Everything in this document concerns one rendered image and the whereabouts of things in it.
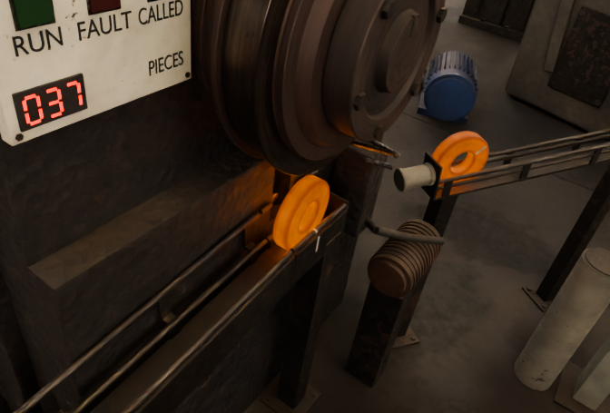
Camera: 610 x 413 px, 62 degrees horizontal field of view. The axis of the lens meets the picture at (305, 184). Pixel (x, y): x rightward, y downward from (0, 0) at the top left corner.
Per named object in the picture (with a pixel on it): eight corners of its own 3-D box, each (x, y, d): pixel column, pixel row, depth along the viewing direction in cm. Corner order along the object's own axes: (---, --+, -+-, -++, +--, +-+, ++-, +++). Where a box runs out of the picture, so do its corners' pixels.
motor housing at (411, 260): (335, 374, 157) (368, 249, 126) (368, 329, 173) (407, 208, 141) (371, 398, 152) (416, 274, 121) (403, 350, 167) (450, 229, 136)
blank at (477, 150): (440, 189, 140) (447, 196, 137) (420, 156, 129) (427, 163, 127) (488, 155, 138) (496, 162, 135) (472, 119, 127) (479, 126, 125)
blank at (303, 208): (271, 204, 92) (287, 211, 91) (319, 160, 102) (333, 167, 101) (271, 258, 103) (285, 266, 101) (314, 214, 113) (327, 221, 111)
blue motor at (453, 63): (413, 122, 299) (429, 68, 279) (421, 84, 344) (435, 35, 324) (466, 135, 294) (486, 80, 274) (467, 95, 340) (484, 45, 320)
